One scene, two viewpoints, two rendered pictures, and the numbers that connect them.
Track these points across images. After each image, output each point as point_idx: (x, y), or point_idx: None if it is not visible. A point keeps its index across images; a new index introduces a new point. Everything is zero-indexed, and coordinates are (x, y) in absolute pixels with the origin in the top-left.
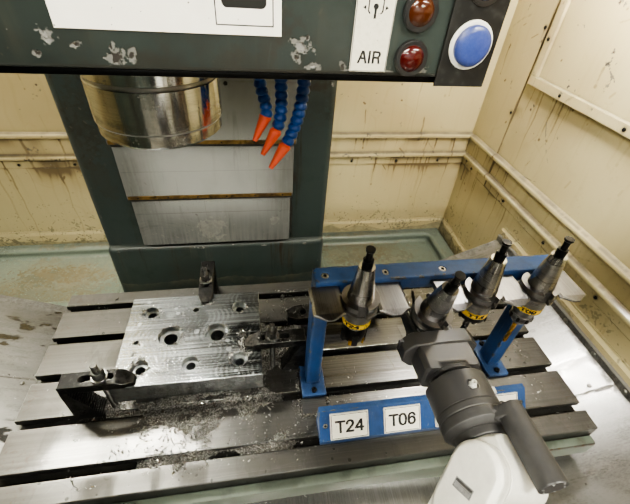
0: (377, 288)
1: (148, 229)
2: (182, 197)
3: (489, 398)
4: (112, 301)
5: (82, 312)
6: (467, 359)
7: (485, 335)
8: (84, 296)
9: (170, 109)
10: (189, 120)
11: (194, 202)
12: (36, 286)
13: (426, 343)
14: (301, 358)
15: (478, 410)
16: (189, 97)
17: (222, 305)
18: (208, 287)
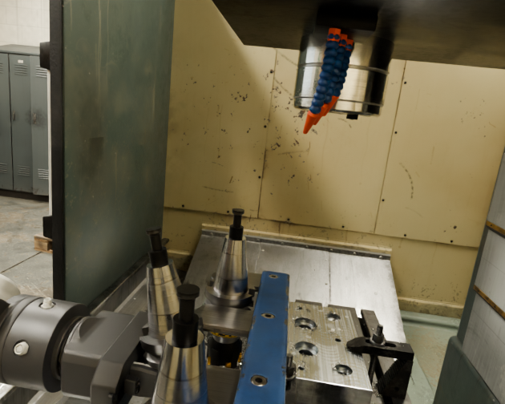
0: (244, 311)
1: (471, 333)
2: (503, 315)
3: (18, 309)
4: (370, 328)
5: (355, 314)
6: (79, 341)
7: None
8: (373, 315)
9: (298, 78)
10: (302, 88)
11: None
12: (437, 354)
13: (134, 317)
14: None
15: (22, 296)
16: (305, 71)
17: (345, 357)
18: (365, 342)
